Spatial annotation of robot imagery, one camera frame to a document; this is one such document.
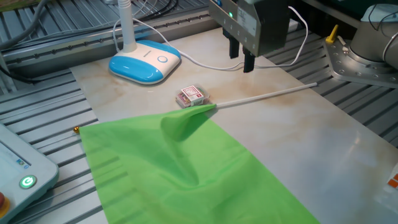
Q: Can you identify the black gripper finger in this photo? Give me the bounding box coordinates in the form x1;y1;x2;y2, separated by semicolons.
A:
241;46;256;73
222;27;241;60

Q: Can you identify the grey Schunk gripper body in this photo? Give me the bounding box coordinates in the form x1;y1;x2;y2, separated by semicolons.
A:
208;0;292;57

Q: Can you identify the green flag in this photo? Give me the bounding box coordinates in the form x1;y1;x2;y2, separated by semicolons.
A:
73;82;318;224

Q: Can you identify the yellow plastic clip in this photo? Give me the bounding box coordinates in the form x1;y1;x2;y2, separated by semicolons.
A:
325;24;340;44

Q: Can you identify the blue and white desk lamp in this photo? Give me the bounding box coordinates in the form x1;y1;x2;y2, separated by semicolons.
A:
108;0;182;85

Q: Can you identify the marble pattern board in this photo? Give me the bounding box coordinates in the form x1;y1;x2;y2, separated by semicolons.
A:
70;27;398;224

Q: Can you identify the Rubik's cube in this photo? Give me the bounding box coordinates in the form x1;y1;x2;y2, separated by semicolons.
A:
376;161;398;206

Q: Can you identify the grey teach pendant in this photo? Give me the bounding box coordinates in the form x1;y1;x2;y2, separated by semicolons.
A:
0;123;60;224

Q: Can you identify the white lamp cable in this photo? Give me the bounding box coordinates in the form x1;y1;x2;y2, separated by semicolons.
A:
112;6;309;71

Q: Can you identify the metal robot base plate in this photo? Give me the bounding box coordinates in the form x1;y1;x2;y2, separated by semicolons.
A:
323;39;398;90

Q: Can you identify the aluminium frame rail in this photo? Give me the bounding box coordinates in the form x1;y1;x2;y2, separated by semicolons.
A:
0;9;218;78

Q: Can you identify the grey hose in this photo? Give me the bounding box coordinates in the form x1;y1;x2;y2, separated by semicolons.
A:
0;0;47;50

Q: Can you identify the thick black cable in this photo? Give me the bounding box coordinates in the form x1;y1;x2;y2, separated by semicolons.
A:
0;67;41;85

